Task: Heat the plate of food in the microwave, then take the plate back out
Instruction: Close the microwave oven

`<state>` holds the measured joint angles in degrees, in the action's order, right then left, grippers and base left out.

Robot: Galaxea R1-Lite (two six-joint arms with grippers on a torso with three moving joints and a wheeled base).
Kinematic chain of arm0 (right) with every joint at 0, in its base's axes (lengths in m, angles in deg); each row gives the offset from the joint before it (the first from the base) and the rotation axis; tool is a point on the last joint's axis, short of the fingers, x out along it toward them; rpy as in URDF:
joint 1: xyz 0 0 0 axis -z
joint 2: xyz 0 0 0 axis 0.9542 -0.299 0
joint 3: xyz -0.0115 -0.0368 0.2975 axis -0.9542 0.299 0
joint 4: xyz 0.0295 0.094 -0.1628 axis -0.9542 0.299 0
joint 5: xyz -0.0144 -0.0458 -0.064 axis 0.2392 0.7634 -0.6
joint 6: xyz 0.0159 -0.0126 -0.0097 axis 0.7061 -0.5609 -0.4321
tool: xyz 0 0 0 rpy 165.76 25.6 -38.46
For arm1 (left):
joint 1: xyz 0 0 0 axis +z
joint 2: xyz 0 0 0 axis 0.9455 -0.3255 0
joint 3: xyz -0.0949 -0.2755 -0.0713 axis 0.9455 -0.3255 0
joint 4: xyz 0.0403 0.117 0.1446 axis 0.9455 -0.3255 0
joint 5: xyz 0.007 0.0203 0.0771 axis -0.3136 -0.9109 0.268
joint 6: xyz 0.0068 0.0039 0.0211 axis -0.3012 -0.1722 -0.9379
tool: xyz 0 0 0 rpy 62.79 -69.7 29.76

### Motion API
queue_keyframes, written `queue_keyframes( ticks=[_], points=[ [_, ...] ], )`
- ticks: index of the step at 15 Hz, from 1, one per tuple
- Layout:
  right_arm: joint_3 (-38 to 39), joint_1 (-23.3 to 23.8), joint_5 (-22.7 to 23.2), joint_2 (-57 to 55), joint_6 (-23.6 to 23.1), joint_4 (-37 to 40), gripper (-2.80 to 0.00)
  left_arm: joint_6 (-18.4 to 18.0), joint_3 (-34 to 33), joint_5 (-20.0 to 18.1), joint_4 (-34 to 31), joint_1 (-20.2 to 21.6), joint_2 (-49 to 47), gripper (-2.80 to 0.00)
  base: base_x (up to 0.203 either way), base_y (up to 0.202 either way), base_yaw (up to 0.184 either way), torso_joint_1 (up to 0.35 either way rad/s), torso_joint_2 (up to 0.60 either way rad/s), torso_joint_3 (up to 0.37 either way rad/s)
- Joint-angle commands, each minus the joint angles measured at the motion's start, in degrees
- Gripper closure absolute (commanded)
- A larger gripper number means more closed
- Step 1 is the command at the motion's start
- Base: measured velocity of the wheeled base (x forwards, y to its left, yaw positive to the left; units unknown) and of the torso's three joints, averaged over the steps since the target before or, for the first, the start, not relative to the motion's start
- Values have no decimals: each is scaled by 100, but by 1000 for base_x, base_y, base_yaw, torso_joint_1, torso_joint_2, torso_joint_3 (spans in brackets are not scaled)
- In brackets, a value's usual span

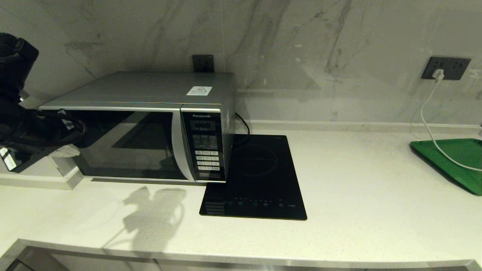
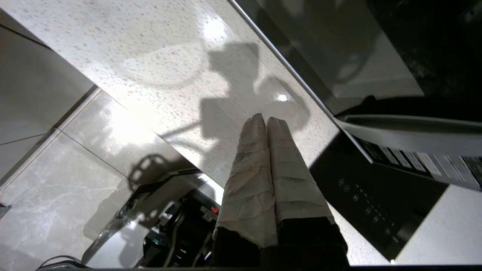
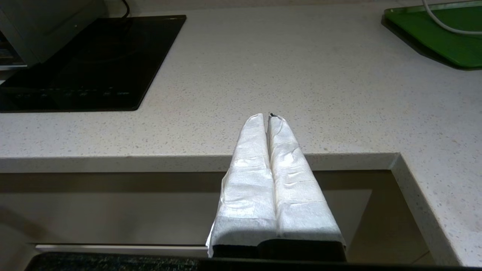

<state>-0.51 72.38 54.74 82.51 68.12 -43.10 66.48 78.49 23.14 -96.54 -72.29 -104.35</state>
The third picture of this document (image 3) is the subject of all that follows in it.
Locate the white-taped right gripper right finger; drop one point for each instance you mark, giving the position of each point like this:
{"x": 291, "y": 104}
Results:
{"x": 301, "y": 195}

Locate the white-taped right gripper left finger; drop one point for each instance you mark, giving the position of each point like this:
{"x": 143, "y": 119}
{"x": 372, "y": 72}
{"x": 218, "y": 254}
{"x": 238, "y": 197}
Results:
{"x": 248, "y": 195}

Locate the silver microwave oven body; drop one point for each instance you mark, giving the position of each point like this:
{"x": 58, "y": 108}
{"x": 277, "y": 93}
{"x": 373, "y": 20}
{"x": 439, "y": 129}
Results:
{"x": 45, "y": 26}

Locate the beige cabinet front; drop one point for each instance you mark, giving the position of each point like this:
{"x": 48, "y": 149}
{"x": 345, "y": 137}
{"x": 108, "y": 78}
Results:
{"x": 113, "y": 210}

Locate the black induction cooktop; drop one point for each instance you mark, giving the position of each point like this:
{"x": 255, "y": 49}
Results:
{"x": 105, "y": 60}

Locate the green plastic tray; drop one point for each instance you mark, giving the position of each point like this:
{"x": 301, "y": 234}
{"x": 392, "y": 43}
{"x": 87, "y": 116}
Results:
{"x": 437, "y": 37}

